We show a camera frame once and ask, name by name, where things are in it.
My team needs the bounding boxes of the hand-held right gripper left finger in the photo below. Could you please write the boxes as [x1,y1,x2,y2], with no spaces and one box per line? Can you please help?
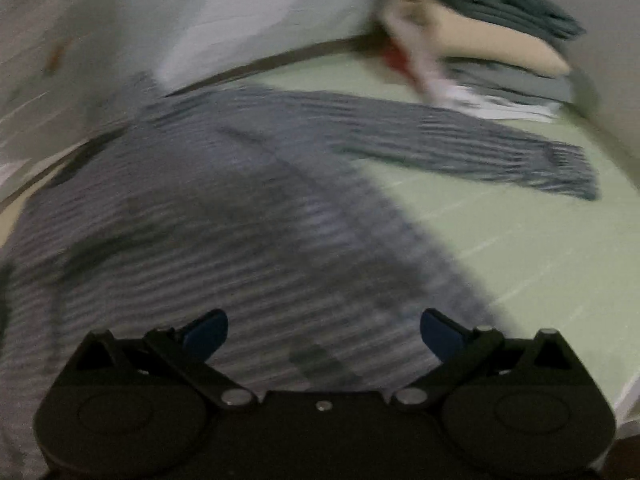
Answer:
[75,308,258,408]

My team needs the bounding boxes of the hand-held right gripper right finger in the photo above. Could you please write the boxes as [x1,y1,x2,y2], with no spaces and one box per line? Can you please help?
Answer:
[390,308,576,408]

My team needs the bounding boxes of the blue plaid shirt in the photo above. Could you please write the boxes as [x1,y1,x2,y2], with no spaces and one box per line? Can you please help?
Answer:
[0,72,601,480]

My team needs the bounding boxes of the pile of folded clothes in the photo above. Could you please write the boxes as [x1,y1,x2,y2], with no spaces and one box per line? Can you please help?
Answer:
[390,15,561,123]

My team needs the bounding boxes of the folded grey garment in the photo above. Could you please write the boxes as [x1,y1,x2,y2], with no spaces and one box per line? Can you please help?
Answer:
[440,60,601,116]

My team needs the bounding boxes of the folded red garment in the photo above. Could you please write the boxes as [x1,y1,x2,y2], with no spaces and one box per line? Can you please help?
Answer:
[382,42,416,78]

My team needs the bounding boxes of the folded beige garment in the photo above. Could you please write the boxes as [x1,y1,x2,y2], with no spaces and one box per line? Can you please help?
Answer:
[382,0,573,78]

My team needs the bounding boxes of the carrot print white sheet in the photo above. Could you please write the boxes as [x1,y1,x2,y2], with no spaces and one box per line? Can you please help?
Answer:
[0,0,401,161]

